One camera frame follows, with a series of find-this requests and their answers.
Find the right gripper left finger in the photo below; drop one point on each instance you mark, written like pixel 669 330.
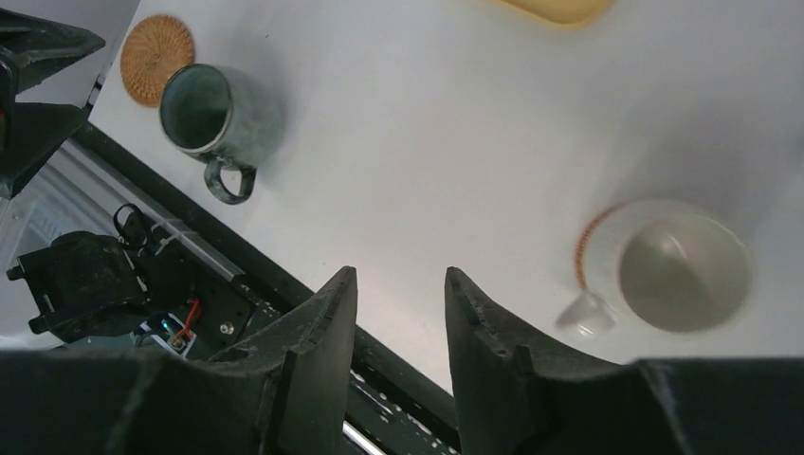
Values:
pixel 282 390

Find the yellow serving tray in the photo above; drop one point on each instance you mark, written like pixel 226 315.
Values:
pixel 561 13

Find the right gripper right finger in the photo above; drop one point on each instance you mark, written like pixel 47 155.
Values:
pixel 519 391

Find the grey mug with rattan lid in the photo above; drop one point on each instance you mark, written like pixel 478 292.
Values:
pixel 225 119

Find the round rattan coaster lid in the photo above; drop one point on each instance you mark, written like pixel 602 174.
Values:
pixel 599 248
pixel 154 50

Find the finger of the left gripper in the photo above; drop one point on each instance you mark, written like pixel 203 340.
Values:
pixel 34 49
pixel 30 134

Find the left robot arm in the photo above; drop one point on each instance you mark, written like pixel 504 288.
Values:
pixel 84 284

